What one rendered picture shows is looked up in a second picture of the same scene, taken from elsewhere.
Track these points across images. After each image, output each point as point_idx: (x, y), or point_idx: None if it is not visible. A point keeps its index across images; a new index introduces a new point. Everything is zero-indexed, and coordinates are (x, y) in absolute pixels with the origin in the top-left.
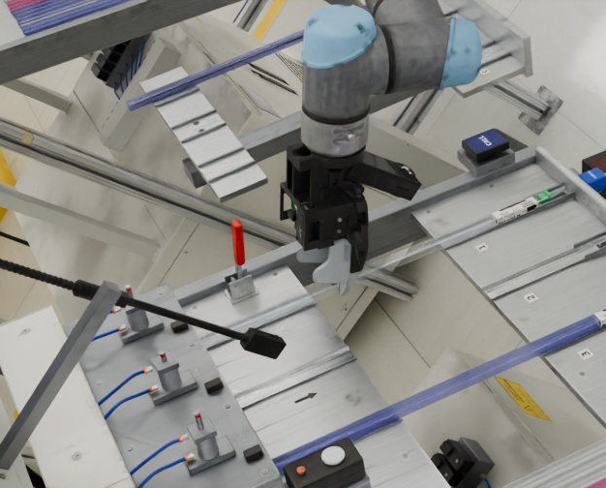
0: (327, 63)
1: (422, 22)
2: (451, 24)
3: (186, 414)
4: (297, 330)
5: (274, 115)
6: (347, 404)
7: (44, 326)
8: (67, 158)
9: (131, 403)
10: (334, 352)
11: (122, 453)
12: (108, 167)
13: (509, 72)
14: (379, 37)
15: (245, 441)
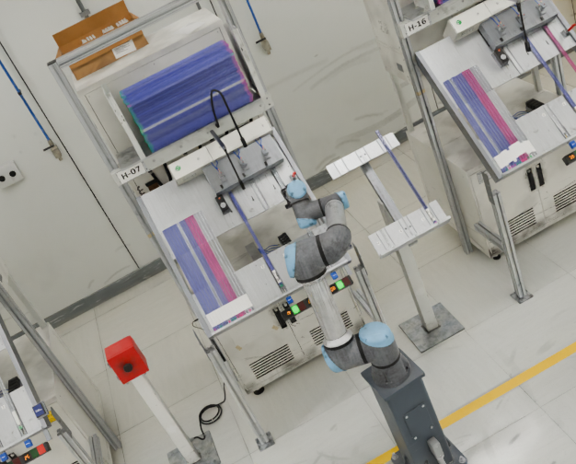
0: (287, 187)
1: (305, 211)
2: (305, 218)
3: (236, 169)
4: (277, 194)
5: (478, 181)
6: (249, 208)
7: (264, 129)
8: (421, 109)
9: (240, 156)
10: (267, 204)
11: (224, 156)
12: (427, 123)
13: (376, 250)
14: (296, 200)
15: (226, 184)
